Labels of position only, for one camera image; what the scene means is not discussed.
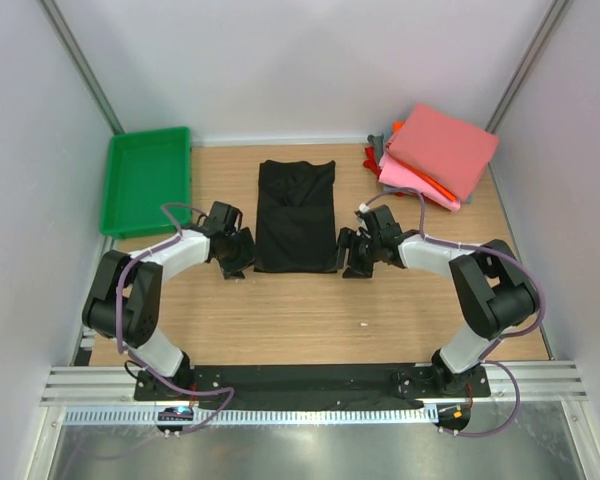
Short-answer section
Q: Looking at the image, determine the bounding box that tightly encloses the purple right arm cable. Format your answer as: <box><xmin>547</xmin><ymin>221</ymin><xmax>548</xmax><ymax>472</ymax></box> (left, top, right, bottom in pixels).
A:
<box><xmin>367</xmin><ymin>188</ymin><xmax>549</xmax><ymax>439</ymax></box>

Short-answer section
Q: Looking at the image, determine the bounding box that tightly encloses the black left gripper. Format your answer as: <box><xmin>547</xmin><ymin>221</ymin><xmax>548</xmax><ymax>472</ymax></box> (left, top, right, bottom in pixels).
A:
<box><xmin>216</xmin><ymin>227</ymin><xmax>263</xmax><ymax>279</ymax></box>

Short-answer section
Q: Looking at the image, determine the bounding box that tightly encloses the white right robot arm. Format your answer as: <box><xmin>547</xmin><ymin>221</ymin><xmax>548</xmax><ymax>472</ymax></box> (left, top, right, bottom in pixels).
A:
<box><xmin>337</xmin><ymin>205</ymin><xmax>541</xmax><ymax>396</ymax></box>

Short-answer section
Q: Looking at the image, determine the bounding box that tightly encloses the folded light pink t shirt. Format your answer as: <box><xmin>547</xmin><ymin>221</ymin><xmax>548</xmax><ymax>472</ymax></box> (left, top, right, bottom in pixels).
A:
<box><xmin>379</xmin><ymin>153</ymin><xmax>461</xmax><ymax>211</ymax></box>

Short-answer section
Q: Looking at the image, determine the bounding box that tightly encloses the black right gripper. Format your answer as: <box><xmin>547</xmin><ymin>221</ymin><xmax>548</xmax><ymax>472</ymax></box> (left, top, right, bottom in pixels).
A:
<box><xmin>325</xmin><ymin>227</ymin><xmax>382</xmax><ymax>279</ymax></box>

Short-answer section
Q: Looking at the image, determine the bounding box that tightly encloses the folded grey t shirt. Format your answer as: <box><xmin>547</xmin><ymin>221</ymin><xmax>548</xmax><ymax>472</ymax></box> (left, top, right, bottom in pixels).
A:
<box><xmin>367</xmin><ymin>131</ymin><xmax>393</xmax><ymax>156</ymax></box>

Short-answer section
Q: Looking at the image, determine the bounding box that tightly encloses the aluminium frame rail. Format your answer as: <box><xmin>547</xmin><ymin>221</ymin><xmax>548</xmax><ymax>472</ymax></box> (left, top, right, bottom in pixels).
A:
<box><xmin>40</xmin><ymin>361</ymin><xmax>587</xmax><ymax>407</ymax></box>

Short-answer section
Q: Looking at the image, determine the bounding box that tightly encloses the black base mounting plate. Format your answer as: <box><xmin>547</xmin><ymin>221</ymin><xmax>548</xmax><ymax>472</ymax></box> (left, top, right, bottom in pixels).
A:
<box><xmin>134</xmin><ymin>363</ymin><xmax>491</xmax><ymax>409</ymax></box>

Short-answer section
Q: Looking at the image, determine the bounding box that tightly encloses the green plastic bin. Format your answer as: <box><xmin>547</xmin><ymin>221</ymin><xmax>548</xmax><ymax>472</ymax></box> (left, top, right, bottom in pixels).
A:
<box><xmin>100</xmin><ymin>127</ymin><xmax>191</xmax><ymax>240</ymax></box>

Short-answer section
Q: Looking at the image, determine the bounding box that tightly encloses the aluminium corner post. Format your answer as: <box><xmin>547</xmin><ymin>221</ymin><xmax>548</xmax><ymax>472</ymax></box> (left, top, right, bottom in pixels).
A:
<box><xmin>484</xmin><ymin>0</ymin><xmax>574</xmax><ymax>136</ymax></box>
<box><xmin>37</xmin><ymin>0</ymin><xmax>125</xmax><ymax>135</ymax></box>

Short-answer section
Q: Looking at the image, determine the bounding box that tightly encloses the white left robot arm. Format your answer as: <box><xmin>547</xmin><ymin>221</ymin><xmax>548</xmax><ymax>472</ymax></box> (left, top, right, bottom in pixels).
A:
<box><xmin>82</xmin><ymin>201</ymin><xmax>256</xmax><ymax>400</ymax></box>

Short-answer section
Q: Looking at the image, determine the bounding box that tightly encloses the folded salmon pink t shirt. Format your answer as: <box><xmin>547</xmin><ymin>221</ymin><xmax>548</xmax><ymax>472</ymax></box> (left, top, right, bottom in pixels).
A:
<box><xmin>386</xmin><ymin>103</ymin><xmax>499</xmax><ymax>202</ymax></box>

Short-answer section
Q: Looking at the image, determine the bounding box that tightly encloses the left aluminium corner post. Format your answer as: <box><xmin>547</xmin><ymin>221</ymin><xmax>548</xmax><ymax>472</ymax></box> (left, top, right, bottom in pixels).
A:
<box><xmin>37</xmin><ymin>0</ymin><xmax>125</xmax><ymax>135</ymax></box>

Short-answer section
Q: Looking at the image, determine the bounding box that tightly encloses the white slotted cable duct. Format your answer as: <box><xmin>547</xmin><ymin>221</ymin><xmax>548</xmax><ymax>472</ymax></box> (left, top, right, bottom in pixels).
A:
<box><xmin>64</xmin><ymin>404</ymin><xmax>438</xmax><ymax>427</ymax></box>

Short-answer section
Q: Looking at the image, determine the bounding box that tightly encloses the folded orange t shirt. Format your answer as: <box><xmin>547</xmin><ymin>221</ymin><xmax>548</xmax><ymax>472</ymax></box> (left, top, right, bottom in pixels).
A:
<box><xmin>390</xmin><ymin>121</ymin><xmax>457</xmax><ymax>202</ymax></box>

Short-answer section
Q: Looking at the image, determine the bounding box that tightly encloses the folded red t shirt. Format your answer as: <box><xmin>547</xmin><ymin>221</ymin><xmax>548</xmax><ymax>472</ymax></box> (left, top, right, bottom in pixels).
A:
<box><xmin>363</xmin><ymin>146</ymin><xmax>381</xmax><ymax>178</ymax></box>

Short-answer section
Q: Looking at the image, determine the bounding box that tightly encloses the black t shirt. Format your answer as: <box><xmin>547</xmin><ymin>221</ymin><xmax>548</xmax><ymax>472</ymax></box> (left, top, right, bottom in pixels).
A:
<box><xmin>254</xmin><ymin>160</ymin><xmax>337</xmax><ymax>274</ymax></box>

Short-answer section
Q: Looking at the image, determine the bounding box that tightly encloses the right aluminium corner post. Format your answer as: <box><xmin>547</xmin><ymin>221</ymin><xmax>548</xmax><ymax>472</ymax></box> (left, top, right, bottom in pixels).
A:
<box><xmin>484</xmin><ymin>0</ymin><xmax>574</xmax><ymax>136</ymax></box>

